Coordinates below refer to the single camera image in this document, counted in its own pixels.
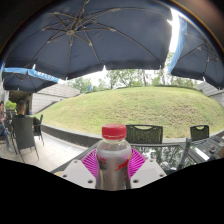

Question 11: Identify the blue umbrella with white print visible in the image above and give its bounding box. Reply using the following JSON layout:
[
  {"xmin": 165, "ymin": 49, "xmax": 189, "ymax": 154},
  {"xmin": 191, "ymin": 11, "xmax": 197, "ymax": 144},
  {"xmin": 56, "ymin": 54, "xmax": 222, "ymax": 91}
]
[{"xmin": 1, "ymin": 66, "xmax": 61, "ymax": 94}]

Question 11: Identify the red-capped clear drink bottle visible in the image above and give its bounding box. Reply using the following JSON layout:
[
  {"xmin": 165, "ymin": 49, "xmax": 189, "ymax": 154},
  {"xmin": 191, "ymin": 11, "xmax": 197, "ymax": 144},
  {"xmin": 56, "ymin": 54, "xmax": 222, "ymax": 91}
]
[{"xmin": 95, "ymin": 123, "xmax": 133, "ymax": 192}]

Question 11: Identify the large navy patio umbrella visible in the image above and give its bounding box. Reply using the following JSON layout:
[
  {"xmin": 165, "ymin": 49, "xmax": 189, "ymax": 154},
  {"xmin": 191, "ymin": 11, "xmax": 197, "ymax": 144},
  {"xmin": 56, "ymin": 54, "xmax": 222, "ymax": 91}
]
[
  {"xmin": 1, "ymin": 0, "xmax": 174, "ymax": 81},
  {"xmin": 167, "ymin": 14, "xmax": 224, "ymax": 90}
]

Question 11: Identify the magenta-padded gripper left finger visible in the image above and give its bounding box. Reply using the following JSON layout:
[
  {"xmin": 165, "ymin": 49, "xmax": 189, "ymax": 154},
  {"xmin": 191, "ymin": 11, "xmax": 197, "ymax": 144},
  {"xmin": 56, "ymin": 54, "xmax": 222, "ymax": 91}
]
[{"xmin": 61, "ymin": 147, "xmax": 101, "ymax": 190}]

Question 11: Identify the person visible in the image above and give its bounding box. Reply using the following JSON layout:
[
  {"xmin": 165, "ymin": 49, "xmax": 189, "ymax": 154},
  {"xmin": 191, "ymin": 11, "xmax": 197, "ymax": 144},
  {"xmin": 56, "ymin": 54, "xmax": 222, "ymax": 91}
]
[
  {"xmin": 0, "ymin": 100, "xmax": 11, "ymax": 153},
  {"xmin": 14, "ymin": 99, "xmax": 41, "ymax": 126}
]

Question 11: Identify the dark wicker chair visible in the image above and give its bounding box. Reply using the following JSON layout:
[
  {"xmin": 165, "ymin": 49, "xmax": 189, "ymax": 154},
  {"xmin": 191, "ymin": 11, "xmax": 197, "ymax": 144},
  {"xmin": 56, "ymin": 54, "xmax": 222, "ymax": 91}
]
[
  {"xmin": 189, "ymin": 124, "xmax": 210, "ymax": 142},
  {"xmin": 33, "ymin": 114, "xmax": 45, "ymax": 146},
  {"xmin": 11, "ymin": 114, "xmax": 40, "ymax": 163},
  {"xmin": 125, "ymin": 124, "xmax": 164, "ymax": 145}
]

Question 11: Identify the grey building with sloped roof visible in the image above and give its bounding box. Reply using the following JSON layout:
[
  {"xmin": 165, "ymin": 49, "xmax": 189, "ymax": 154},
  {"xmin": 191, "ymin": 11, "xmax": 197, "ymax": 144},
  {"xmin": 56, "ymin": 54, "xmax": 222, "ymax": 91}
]
[{"xmin": 31, "ymin": 83, "xmax": 81, "ymax": 115}]

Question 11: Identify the grey stone building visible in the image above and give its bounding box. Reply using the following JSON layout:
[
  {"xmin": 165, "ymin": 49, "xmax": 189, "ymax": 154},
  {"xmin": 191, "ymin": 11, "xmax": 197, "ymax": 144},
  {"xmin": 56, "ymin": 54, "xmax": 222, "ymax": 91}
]
[{"xmin": 197, "ymin": 81, "xmax": 224, "ymax": 108}]

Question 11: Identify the short grey post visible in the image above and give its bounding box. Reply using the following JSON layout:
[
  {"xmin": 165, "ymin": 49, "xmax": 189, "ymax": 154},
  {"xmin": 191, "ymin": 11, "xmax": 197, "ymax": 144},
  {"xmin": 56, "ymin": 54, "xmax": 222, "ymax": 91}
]
[{"xmin": 176, "ymin": 137, "xmax": 193, "ymax": 171}]

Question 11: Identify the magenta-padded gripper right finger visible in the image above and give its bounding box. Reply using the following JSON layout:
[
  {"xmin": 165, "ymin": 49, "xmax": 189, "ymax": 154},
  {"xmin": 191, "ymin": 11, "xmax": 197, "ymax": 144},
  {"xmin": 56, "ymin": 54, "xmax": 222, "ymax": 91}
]
[{"xmin": 126, "ymin": 147, "xmax": 168, "ymax": 190}]

